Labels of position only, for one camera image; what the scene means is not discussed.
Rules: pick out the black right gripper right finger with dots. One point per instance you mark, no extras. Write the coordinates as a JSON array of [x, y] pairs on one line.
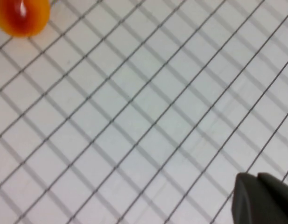
[[278, 198]]

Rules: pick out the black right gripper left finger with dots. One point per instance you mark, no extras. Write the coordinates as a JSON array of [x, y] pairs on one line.
[[245, 203]]

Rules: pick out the white grid tablecloth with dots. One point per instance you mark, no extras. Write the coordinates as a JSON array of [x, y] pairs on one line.
[[143, 112]]

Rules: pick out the orange red toy pear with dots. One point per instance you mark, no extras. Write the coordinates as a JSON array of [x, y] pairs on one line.
[[20, 16]]

